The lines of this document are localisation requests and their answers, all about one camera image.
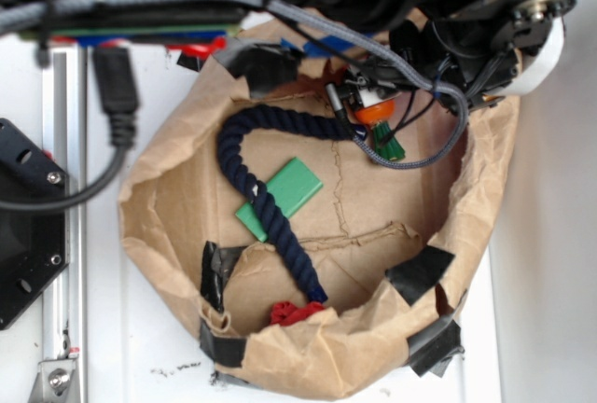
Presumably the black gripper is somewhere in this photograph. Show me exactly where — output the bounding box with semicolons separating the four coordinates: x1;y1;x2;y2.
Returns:
328;0;576;117

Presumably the orange toy carrot green top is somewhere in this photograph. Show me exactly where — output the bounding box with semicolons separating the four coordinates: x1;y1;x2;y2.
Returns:
354;100;406;161

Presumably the blue masking tape piece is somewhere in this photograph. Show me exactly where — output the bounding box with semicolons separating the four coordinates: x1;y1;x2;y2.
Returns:
280;35;356;58

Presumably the brown paper bag bin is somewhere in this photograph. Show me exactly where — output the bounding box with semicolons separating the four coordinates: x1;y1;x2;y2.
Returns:
118;7;521;400

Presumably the green rectangular block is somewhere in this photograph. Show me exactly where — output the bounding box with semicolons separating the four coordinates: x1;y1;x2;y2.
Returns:
235;157;323;243

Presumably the red crumpled cloth piece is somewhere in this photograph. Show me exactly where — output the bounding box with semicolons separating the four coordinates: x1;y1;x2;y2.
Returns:
270;301;326;327

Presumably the dark blue thick rope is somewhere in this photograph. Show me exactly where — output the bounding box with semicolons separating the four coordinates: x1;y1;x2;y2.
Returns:
215;108;351;306

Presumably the black usb plug cable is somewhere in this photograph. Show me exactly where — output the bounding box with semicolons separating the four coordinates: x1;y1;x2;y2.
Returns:
0;46;141;211

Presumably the aluminium extrusion rail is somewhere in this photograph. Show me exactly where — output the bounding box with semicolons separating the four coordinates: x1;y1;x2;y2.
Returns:
42;48;88;402

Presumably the grey braided cable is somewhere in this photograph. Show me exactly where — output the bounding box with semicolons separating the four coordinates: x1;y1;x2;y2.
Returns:
0;0;469;171

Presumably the black octagonal mount plate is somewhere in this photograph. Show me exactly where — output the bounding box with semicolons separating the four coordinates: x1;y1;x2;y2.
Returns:
1;118;68;330

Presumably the metal corner bracket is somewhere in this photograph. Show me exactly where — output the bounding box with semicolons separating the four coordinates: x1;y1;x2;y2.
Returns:
28;359;80;403

